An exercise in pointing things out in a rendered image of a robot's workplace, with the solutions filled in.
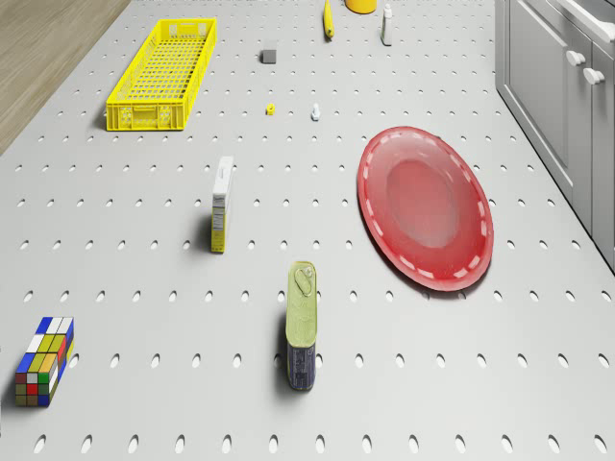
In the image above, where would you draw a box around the flat-sided can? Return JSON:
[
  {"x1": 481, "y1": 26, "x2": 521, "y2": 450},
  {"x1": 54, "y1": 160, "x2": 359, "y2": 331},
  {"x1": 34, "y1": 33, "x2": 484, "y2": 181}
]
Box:
[{"x1": 286, "y1": 260, "x2": 318, "y2": 392}]

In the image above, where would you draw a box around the white and yellow box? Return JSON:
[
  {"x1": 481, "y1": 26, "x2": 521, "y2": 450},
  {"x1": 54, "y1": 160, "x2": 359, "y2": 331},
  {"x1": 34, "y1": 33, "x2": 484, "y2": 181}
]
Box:
[{"x1": 209, "y1": 156, "x2": 235, "y2": 254}]

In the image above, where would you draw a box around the small white bottle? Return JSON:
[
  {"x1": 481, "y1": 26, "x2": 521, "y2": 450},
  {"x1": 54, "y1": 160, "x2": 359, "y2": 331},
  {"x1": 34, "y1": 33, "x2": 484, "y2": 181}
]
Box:
[{"x1": 380, "y1": 4, "x2": 394, "y2": 47}]

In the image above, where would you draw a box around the white cabinet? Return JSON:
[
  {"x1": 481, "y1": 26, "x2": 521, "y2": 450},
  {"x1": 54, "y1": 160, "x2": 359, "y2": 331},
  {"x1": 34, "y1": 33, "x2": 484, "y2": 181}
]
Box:
[{"x1": 494, "y1": 0, "x2": 615, "y2": 273}]

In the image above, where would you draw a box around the red plate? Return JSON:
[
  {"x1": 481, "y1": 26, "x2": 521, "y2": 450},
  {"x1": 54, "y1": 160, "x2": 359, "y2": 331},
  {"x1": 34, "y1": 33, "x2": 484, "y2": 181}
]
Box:
[{"x1": 357, "y1": 126, "x2": 495, "y2": 292}]

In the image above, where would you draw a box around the puzzle cube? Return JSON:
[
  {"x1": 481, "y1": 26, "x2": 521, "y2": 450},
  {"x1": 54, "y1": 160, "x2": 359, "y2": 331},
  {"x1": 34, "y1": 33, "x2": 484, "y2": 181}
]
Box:
[{"x1": 13, "y1": 316, "x2": 75, "y2": 408}]

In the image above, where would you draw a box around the yellow basket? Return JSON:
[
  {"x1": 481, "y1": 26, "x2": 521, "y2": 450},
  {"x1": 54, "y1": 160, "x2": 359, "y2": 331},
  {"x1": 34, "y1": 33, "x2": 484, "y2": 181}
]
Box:
[{"x1": 105, "y1": 17, "x2": 218, "y2": 132}]

